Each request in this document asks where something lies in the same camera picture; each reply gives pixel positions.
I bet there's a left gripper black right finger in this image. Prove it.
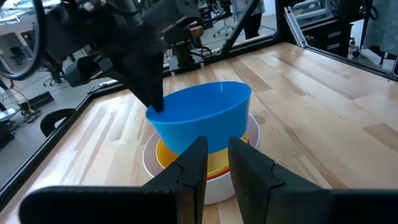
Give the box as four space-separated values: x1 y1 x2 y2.
228 136 398 224

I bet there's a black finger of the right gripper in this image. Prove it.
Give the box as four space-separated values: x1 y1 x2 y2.
64 26 165 113

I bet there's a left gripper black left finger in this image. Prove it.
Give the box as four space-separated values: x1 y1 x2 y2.
19 136 208 224

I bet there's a red translucent plastic bowl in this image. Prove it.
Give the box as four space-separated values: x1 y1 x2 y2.
206 167 233 181

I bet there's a yellow plastic bowl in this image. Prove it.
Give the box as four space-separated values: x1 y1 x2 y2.
155 132 249 179

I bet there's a blue plastic bowl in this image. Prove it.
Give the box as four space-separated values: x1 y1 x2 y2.
145 81 252 155

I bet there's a large white bowl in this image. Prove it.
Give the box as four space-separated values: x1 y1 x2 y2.
142 113 261 205

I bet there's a white base office chair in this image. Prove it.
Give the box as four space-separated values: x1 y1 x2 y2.
213 17 237 39

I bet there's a standing person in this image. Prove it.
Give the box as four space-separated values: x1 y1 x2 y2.
231 0 266 40

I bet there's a black chair backrest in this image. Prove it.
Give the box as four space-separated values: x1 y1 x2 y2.
39 108 76 138

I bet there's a black floor mat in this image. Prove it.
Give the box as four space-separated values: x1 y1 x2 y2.
19 91 55 112

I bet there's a silver aluminium extrusion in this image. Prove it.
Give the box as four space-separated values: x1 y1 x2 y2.
284 6 308 49

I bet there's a black drawer cabinet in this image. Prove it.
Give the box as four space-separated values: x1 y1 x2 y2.
302 19 354 59

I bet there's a teal fabric cover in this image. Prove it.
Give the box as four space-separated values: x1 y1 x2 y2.
363 0 398 57

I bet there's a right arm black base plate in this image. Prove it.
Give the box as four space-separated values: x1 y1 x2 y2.
164 55 206 75

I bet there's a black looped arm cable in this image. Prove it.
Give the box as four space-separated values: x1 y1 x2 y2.
0 0 45 82

